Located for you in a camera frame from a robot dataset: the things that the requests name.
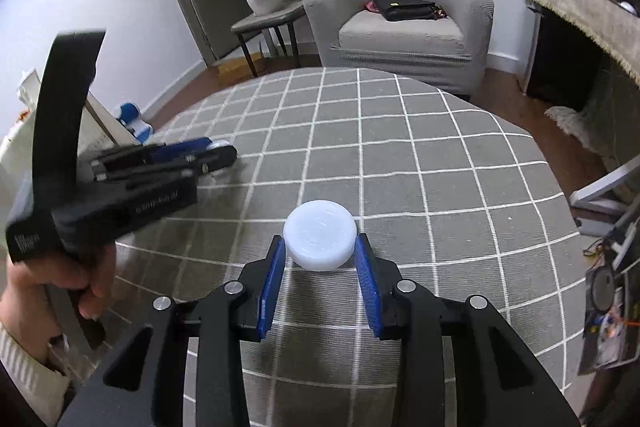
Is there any white plastic frame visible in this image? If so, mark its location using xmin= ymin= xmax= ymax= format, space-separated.
xmin=570 ymin=157 xmax=640 ymax=214

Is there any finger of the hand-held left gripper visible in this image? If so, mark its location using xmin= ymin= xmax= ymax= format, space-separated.
xmin=90 ymin=137 xmax=213 ymax=170
xmin=95 ymin=145 xmax=238 ymax=184

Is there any circuit board gadget with wires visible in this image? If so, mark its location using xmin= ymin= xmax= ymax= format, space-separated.
xmin=580 ymin=212 xmax=640 ymax=376

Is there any person's left forearm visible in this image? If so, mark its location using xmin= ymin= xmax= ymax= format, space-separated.
xmin=0 ymin=319 xmax=73 ymax=413

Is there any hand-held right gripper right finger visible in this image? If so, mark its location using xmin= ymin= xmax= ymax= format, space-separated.
xmin=354 ymin=233 xmax=583 ymax=427

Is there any brown cardboard box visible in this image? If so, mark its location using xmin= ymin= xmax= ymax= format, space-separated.
xmin=212 ymin=52 xmax=266 ymax=85

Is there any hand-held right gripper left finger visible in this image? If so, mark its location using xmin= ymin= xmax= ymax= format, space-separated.
xmin=57 ymin=235 xmax=287 ymax=427

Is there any black handbag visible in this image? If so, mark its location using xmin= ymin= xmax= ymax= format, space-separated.
xmin=372 ymin=0 xmax=438 ymax=22

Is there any white kettle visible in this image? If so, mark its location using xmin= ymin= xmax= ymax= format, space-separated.
xmin=17 ymin=69 xmax=42 ymax=108

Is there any grey chair with black legs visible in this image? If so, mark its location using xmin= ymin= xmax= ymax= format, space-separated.
xmin=231 ymin=0 xmax=311 ymax=78

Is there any grey checked tablecloth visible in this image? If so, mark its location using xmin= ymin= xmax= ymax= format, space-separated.
xmin=97 ymin=67 xmax=583 ymax=427

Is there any white round plastic lid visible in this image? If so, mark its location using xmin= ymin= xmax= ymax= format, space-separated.
xmin=283 ymin=201 xmax=358 ymax=271

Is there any beige cloth covered table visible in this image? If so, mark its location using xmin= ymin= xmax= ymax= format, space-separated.
xmin=0 ymin=97 xmax=146 ymax=238

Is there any beige fringed cloth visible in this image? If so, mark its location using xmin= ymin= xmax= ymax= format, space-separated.
xmin=522 ymin=0 xmax=640 ymax=88

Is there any white fluffy rug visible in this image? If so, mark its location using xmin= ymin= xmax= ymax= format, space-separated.
xmin=545 ymin=106 xmax=621 ymax=162

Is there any person's left hand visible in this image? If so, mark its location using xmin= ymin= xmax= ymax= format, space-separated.
xmin=0 ymin=239 xmax=117 ymax=333

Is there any grey armchair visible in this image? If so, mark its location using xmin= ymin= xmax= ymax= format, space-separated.
xmin=302 ymin=0 xmax=496 ymax=96

